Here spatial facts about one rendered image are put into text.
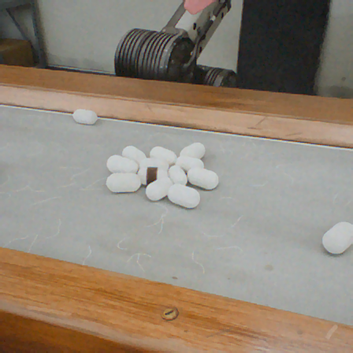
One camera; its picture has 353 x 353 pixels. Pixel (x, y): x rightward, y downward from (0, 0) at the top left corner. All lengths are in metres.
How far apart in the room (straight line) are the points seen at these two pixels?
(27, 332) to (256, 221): 0.22
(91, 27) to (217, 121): 2.37
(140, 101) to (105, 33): 2.25
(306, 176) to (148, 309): 0.27
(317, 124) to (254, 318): 0.34
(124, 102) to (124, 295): 0.37
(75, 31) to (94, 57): 0.20
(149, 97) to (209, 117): 0.10
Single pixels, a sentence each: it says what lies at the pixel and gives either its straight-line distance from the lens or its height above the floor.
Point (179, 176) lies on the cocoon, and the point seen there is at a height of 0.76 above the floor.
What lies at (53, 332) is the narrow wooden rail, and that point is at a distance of 0.31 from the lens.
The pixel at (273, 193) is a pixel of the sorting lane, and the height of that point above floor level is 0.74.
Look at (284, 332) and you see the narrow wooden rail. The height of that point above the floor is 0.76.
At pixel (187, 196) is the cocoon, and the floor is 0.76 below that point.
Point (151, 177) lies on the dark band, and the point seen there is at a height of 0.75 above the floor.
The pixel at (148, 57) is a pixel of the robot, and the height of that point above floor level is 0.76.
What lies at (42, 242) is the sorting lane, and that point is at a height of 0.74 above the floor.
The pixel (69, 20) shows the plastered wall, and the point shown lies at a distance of 2.98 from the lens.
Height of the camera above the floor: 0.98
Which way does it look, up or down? 32 degrees down
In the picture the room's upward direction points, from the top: straight up
